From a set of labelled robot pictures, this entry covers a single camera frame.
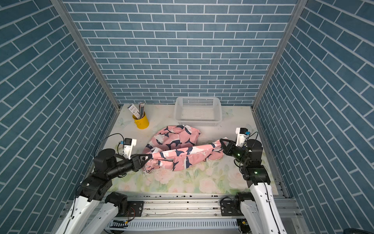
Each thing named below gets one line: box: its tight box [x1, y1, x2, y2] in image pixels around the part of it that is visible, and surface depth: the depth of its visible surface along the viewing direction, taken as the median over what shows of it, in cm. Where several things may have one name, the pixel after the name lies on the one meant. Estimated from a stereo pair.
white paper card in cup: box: [127, 103, 141, 119], surface depth 101 cm
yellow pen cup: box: [132, 111, 150, 130], surface depth 104 cm
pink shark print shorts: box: [142, 124, 228, 173], surface depth 76 cm
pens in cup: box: [138, 101, 146, 119], surface depth 101 cm
